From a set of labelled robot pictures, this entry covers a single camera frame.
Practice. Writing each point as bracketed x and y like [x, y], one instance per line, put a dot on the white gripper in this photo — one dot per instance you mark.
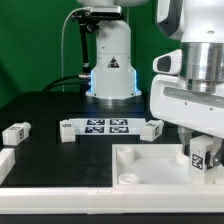
[172, 102]

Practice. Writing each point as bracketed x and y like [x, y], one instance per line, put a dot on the white square tabletop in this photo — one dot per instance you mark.
[153, 164]

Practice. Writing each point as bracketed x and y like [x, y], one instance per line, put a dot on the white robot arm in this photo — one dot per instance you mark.
[188, 89]

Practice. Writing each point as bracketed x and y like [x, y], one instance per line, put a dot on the white U-shaped obstacle fence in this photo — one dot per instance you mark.
[116, 199]

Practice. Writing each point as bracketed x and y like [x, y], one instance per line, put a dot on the marker tag sheet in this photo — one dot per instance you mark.
[108, 126]

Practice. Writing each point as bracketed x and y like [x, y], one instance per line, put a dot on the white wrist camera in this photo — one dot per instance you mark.
[169, 63]

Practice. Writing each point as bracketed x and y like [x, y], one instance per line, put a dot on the black camera on stand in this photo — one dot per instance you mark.
[88, 20]

